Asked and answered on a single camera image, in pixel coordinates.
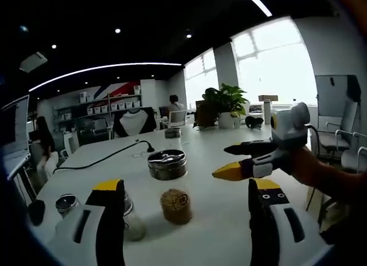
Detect tall seasoning bottle brown granules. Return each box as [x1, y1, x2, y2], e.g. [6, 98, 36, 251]
[147, 150, 193, 224]

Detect green plant in white pot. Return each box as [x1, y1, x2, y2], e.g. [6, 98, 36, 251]
[197, 83, 250, 130]

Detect flat cardboard box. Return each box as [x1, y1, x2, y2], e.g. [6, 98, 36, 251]
[257, 94, 279, 103]

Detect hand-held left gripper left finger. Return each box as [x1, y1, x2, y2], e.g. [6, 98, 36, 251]
[56, 178, 126, 266]

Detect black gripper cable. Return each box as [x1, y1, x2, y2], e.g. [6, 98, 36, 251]
[306, 123, 321, 157]

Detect small seasoning bottle white powder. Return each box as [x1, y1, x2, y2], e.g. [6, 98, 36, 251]
[54, 193, 87, 221]
[122, 190, 147, 242]

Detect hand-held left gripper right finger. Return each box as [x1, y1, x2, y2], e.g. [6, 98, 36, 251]
[248, 178, 335, 266]

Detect person's right hand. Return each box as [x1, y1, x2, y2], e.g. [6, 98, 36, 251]
[282, 147, 315, 186]

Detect brown paper bag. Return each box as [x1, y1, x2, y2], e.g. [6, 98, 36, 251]
[194, 99, 220, 128]

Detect curved ceiling light strip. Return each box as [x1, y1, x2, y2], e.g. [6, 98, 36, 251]
[240, 0, 272, 17]
[28, 62, 183, 92]

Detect white laptop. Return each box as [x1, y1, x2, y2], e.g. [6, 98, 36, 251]
[0, 94, 32, 178]

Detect grey high-back chair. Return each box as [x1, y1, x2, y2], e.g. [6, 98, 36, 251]
[314, 74, 362, 163]

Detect shelf with white bins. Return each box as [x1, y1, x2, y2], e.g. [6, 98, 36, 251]
[53, 84, 143, 120]

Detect black power cable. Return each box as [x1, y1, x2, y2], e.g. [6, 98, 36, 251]
[53, 139, 155, 175]

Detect ceiling air conditioner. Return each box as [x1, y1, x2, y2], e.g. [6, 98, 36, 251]
[19, 51, 48, 73]

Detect black jacket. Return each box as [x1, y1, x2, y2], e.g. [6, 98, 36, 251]
[345, 75, 362, 102]

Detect tall seasoning bottle cream powder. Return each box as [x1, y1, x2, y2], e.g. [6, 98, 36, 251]
[163, 127, 184, 148]

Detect black headphones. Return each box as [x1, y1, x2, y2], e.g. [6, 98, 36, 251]
[245, 115, 264, 130]

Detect grey mesh office chair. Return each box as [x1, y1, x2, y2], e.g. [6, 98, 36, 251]
[167, 109, 188, 130]

